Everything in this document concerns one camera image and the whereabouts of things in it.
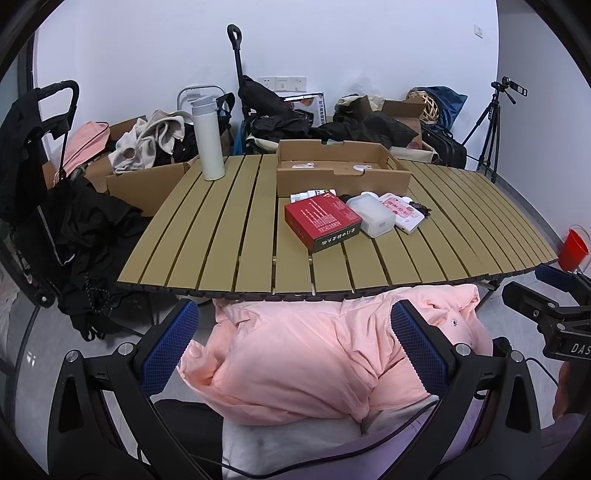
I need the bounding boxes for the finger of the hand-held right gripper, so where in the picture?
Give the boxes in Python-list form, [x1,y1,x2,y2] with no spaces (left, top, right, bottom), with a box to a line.
[536,264,581,291]
[502,281,561,324]

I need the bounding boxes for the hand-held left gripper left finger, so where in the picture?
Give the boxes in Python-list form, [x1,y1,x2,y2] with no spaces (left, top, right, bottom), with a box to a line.
[47,298,222,480]

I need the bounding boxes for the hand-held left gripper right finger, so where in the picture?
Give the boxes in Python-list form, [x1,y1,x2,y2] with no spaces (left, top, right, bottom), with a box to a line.
[390,299,544,480]

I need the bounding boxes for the pink and white packet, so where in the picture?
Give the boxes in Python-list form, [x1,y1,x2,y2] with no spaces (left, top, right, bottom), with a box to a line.
[379,193,426,234]

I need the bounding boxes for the translucent plastic container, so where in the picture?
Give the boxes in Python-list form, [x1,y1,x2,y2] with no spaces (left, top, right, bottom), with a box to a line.
[345,191,396,238]

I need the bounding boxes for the red box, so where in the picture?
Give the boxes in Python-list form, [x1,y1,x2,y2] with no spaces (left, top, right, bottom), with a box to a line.
[284,193,363,254]

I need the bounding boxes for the cardboard tray box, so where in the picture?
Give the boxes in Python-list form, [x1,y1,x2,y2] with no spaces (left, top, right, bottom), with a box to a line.
[276,139,413,198]

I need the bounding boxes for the white spray bottle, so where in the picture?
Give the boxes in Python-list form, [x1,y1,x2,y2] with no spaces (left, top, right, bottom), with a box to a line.
[290,188,339,203]

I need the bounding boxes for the person's right forearm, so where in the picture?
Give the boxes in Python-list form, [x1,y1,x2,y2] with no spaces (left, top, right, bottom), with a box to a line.
[540,360,591,480]

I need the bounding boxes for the red cup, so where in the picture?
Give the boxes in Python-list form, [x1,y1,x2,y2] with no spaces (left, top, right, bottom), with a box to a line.
[558,225,591,273]

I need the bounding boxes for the pink jacket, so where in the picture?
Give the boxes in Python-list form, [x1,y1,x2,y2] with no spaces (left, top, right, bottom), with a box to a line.
[178,284,494,426]

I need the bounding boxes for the black clothing pile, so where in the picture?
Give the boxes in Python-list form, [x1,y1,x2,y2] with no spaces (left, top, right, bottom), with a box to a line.
[46,178,155,342]

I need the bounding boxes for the large cardboard box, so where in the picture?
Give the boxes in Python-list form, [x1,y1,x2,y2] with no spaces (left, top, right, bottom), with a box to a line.
[44,117,199,217]

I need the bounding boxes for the light grey clothing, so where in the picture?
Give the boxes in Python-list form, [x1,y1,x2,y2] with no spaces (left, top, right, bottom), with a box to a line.
[222,401,490,480]

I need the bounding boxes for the black tripod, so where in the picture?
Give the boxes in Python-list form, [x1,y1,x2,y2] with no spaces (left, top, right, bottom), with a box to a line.
[462,92,502,183]

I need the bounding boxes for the black suitcase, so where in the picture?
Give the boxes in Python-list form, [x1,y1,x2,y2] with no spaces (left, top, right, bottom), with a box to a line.
[420,122,468,169]

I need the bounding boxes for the white thermos bottle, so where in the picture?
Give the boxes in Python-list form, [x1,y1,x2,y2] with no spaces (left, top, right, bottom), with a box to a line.
[191,95,226,182]

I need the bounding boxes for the beige clothes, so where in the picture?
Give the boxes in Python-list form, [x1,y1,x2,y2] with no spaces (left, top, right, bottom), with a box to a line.
[108,109,197,175]

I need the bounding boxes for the blue bag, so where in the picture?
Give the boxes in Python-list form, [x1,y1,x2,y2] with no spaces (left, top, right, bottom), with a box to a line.
[418,86,468,125]

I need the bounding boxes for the wicker ball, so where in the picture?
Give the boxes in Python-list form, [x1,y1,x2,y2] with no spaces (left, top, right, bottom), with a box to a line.
[406,93,439,125]

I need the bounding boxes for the pink bag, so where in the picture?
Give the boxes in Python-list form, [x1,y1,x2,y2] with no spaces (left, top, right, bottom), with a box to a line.
[60,121,112,178]

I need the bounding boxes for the black jacket heap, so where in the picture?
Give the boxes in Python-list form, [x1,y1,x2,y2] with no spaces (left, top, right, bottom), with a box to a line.
[247,113,421,151]

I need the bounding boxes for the open cardboard box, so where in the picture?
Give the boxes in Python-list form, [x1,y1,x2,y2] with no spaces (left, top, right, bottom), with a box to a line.
[332,95,439,162]

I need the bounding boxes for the black folding cart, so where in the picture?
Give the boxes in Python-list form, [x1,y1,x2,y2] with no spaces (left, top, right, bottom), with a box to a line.
[0,80,81,308]

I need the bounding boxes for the black printed box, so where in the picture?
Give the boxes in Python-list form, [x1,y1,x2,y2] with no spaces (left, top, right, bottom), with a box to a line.
[283,92,328,126]

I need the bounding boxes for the black strap bag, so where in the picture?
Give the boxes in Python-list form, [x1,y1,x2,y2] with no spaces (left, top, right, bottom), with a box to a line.
[215,92,237,139]

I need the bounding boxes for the metal chair frame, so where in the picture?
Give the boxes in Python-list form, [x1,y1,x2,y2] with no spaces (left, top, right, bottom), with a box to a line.
[177,84,227,114]

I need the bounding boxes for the white wall socket panel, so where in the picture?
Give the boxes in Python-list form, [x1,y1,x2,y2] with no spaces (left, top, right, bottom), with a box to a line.
[259,75,308,92]

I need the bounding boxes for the black trolley with handle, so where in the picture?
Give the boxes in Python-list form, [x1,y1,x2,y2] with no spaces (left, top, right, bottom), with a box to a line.
[227,24,296,155]

